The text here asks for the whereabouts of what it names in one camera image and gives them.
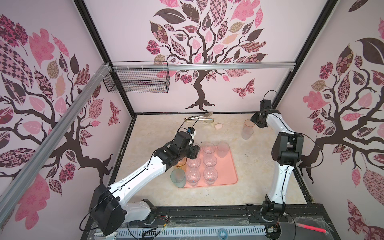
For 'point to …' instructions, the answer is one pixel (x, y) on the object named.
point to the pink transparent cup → (248, 125)
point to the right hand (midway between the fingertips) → (256, 118)
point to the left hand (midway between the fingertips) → (194, 149)
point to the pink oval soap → (218, 126)
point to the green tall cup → (178, 177)
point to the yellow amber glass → (181, 163)
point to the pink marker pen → (312, 228)
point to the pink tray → (225, 166)
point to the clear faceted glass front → (193, 163)
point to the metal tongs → (207, 120)
